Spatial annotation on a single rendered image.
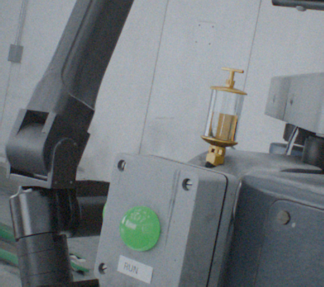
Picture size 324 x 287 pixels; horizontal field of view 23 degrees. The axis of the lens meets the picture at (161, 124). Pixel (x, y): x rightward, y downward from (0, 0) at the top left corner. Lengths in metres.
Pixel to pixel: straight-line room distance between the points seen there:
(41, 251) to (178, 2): 6.55
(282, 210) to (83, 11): 0.47
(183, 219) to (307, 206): 0.08
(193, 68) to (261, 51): 0.70
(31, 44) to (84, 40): 7.76
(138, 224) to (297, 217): 0.10
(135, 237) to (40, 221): 0.38
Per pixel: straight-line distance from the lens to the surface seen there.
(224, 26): 7.03
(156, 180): 0.54
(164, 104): 7.31
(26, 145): 0.90
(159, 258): 0.54
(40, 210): 0.90
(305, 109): 0.73
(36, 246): 0.90
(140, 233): 0.53
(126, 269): 0.56
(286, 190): 0.55
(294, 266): 0.54
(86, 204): 0.94
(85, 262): 5.67
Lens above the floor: 1.38
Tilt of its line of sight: 3 degrees down
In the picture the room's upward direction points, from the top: 11 degrees clockwise
